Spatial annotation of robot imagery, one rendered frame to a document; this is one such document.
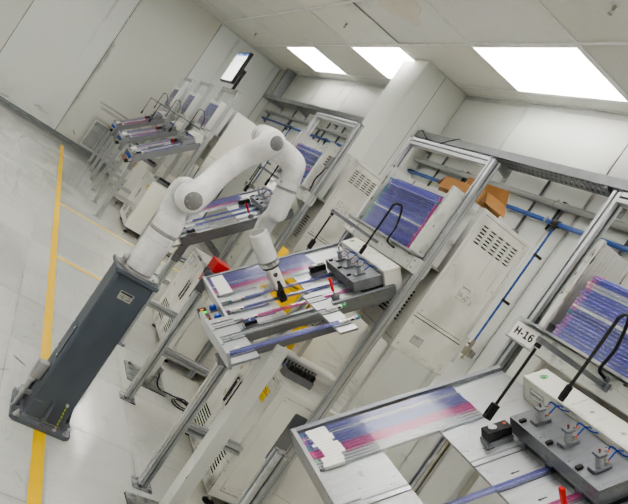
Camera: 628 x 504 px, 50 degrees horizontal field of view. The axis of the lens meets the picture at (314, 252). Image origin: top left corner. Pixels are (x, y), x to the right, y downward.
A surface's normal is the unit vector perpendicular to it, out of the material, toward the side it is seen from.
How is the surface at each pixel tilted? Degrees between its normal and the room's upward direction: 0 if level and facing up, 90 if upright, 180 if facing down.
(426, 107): 90
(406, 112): 90
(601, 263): 90
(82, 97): 90
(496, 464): 44
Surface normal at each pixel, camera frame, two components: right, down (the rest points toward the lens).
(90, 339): 0.33, 0.27
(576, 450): -0.12, -0.94
